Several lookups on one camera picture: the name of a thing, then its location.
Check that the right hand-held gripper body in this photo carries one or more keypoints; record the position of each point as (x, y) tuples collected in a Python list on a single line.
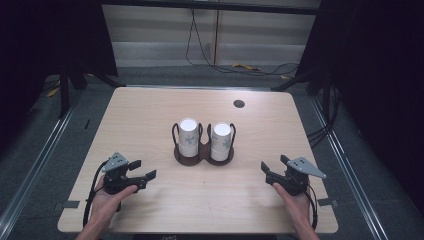
[(295, 178)]

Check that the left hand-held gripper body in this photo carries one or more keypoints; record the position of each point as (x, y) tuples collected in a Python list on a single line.
[(116, 178)]

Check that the stack of white paper cups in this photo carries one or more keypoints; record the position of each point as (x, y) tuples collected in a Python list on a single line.
[(221, 141), (188, 136)]

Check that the dark wooden double cup holder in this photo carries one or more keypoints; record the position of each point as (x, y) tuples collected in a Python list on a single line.
[(204, 159)]

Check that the person's right hand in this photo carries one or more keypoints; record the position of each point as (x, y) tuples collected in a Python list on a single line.
[(295, 206)]

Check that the person's left hand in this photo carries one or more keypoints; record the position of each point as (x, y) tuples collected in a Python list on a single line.
[(103, 203)]

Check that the grey tape strip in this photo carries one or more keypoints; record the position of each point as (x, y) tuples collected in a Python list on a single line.
[(326, 202), (70, 204)]

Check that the small black floor strip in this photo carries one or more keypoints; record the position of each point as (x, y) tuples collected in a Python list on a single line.
[(87, 124)]

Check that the round grey table grommet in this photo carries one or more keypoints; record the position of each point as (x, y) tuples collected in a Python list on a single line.
[(239, 103)]

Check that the black metal stand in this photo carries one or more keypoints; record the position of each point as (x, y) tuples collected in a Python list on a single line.
[(300, 80), (64, 93)]

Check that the yellow tape scrap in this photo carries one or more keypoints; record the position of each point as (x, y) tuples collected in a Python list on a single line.
[(52, 92), (246, 67)]

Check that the dark curtain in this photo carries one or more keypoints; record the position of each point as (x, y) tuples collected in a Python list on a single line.
[(50, 36), (373, 66)]

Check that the metal floor rail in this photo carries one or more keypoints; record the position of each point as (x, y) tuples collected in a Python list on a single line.
[(40, 160), (346, 166)]

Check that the black overhead frame bar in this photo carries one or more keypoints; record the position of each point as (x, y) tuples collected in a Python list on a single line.
[(213, 6)]

